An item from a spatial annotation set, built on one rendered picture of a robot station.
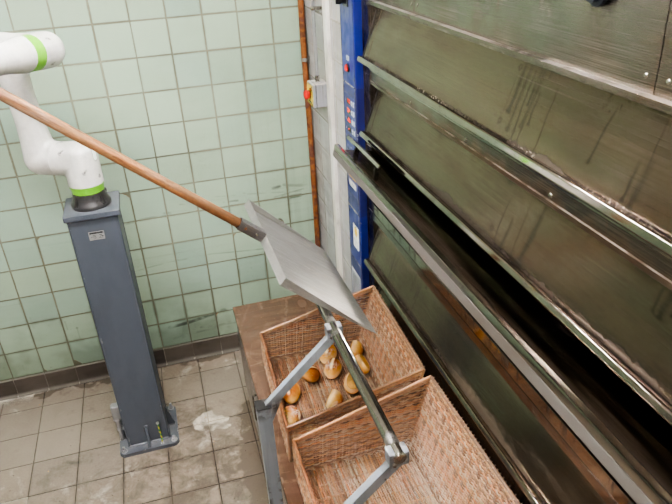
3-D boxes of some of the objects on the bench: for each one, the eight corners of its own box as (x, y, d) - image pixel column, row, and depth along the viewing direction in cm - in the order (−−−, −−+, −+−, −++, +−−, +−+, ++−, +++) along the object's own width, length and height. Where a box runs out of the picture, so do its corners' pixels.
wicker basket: (430, 435, 219) (432, 371, 205) (519, 581, 171) (529, 509, 158) (292, 473, 207) (284, 408, 194) (346, 640, 159) (341, 569, 146)
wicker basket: (376, 339, 268) (375, 282, 255) (427, 432, 220) (428, 369, 206) (261, 362, 258) (253, 304, 245) (287, 465, 210) (280, 400, 197)
